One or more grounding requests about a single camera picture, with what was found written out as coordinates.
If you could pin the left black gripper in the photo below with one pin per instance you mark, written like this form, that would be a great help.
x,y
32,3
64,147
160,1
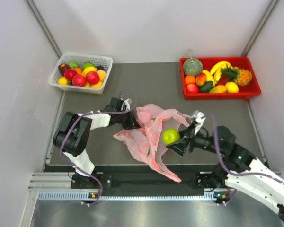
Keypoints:
x,y
132,123

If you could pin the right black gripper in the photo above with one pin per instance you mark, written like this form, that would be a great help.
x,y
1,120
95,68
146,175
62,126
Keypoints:
x,y
188,133

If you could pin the green yellow fruit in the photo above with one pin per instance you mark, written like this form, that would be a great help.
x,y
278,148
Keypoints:
x,y
171,136

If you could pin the pink printed plastic bag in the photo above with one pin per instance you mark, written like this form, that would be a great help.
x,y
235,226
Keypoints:
x,y
145,144

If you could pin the dark green avocado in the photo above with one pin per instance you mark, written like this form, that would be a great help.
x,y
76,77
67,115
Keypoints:
x,y
206,87

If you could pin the orange fruit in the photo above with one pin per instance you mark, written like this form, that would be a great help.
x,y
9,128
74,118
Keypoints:
x,y
189,79

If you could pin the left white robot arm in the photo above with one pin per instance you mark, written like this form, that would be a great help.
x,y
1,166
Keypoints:
x,y
72,135

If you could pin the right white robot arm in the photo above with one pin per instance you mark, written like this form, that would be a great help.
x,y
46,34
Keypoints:
x,y
237,169

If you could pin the yellow fruit in basket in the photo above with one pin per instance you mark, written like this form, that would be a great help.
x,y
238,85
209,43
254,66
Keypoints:
x,y
87,70

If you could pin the dark red fruit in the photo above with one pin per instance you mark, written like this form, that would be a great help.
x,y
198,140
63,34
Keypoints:
x,y
62,68

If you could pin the red apple in tray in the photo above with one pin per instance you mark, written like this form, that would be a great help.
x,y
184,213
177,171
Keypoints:
x,y
192,89

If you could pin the orange peach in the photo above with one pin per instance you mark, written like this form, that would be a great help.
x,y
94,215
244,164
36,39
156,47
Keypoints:
x,y
102,75

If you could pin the red apple right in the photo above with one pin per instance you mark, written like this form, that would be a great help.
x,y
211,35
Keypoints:
x,y
92,77

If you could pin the dark mangosteen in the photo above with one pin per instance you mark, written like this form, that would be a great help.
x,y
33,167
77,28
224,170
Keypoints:
x,y
99,67

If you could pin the red green yellow mango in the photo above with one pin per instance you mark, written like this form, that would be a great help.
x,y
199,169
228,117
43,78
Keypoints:
x,y
218,89

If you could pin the red apple middle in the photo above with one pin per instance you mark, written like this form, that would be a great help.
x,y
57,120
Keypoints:
x,y
79,80

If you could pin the white perforated plastic basket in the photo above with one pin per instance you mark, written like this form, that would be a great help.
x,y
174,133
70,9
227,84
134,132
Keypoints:
x,y
98,88

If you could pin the green apple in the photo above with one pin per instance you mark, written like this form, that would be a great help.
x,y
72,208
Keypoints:
x,y
87,64

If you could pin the small orange tangerine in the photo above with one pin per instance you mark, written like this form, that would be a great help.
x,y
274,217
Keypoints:
x,y
78,70

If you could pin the green melon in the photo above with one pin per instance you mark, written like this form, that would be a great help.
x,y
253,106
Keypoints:
x,y
192,66

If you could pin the red apple left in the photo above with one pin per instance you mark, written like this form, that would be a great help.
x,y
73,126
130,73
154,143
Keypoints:
x,y
69,74

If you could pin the yellow lemon in basket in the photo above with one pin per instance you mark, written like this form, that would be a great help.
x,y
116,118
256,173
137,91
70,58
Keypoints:
x,y
63,81

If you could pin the red plastic tray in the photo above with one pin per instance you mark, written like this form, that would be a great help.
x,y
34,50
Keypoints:
x,y
247,92

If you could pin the yellow banana bunch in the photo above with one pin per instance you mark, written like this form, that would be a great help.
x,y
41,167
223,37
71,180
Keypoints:
x,y
216,69

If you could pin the green lime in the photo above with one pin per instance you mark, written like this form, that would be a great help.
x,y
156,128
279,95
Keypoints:
x,y
73,64

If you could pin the orange pineapple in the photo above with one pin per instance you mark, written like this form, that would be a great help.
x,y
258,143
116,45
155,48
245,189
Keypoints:
x,y
239,76

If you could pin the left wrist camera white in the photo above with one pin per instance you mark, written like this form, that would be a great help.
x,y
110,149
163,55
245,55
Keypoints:
x,y
127,104

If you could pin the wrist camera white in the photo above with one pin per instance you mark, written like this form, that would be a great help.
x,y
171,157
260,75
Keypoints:
x,y
127,104
198,118

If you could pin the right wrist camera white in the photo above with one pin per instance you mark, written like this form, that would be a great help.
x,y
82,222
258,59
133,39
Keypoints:
x,y
198,118

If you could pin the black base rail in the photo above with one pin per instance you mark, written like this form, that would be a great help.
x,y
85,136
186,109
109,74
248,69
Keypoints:
x,y
140,180

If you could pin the grey slotted cable duct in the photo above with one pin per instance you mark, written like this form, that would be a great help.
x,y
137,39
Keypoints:
x,y
90,196

